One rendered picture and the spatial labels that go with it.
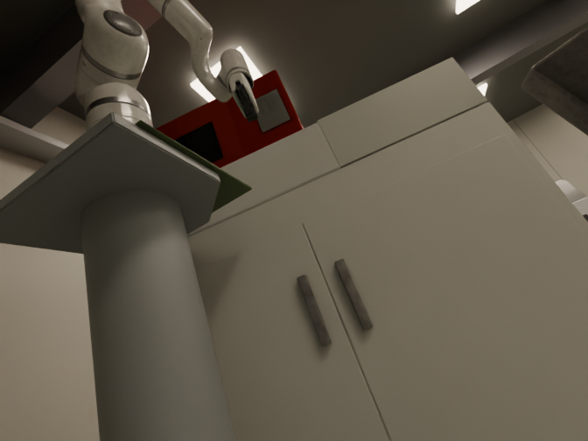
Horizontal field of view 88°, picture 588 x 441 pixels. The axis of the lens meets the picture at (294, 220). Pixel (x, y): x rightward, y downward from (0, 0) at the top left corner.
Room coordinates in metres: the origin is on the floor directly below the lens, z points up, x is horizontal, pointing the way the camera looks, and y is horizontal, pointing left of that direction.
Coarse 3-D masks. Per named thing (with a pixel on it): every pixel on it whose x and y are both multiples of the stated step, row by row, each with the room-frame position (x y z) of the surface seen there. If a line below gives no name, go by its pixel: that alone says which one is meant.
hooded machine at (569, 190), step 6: (564, 180) 5.07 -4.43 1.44; (564, 186) 5.03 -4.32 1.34; (570, 186) 4.99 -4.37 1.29; (564, 192) 5.02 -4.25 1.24; (570, 192) 4.99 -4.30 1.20; (576, 192) 4.96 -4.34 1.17; (582, 192) 4.93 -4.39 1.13; (570, 198) 4.98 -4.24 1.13; (576, 198) 4.95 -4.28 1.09; (582, 198) 4.92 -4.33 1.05; (576, 204) 4.91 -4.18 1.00; (582, 204) 4.89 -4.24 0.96; (582, 210) 4.90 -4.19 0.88
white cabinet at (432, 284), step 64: (448, 128) 0.59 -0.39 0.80; (320, 192) 0.62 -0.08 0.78; (384, 192) 0.61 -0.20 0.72; (448, 192) 0.60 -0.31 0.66; (512, 192) 0.59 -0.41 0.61; (192, 256) 0.66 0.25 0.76; (256, 256) 0.64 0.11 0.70; (320, 256) 0.63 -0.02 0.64; (384, 256) 0.61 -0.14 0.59; (448, 256) 0.60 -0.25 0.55; (512, 256) 0.59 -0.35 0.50; (576, 256) 0.58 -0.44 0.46; (256, 320) 0.64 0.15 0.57; (320, 320) 0.62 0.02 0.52; (384, 320) 0.62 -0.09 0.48; (448, 320) 0.61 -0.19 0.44; (512, 320) 0.60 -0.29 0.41; (576, 320) 0.59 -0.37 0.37; (256, 384) 0.65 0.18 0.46; (320, 384) 0.63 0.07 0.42; (384, 384) 0.62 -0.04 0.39; (448, 384) 0.61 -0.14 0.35; (512, 384) 0.60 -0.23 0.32; (576, 384) 0.60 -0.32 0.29
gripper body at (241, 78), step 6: (234, 78) 0.65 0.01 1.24; (240, 78) 0.65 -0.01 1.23; (246, 78) 0.69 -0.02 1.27; (234, 84) 0.64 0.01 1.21; (246, 84) 0.65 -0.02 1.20; (252, 84) 0.71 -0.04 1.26; (234, 90) 0.64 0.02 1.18; (246, 90) 0.65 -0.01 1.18; (234, 96) 0.65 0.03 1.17; (252, 96) 0.68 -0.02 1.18; (240, 102) 0.68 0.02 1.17; (252, 102) 0.69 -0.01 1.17; (240, 108) 0.69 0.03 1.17
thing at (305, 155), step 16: (272, 144) 0.63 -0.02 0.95; (288, 144) 0.63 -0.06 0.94; (304, 144) 0.62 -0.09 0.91; (320, 144) 0.62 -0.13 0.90; (240, 160) 0.64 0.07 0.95; (256, 160) 0.63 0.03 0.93; (272, 160) 0.63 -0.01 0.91; (288, 160) 0.63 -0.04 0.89; (304, 160) 0.62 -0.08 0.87; (320, 160) 0.62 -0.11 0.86; (336, 160) 0.62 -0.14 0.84; (240, 176) 0.64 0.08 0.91; (256, 176) 0.64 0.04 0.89; (272, 176) 0.63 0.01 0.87; (288, 176) 0.63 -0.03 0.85; (304, 176) 0.62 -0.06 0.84; (256, 192) 0.64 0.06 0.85; (272, 192) 0.63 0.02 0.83; (224, 208) 0.65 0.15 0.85; (240, 208) 0.64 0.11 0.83; (208, 224) 0.65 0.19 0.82
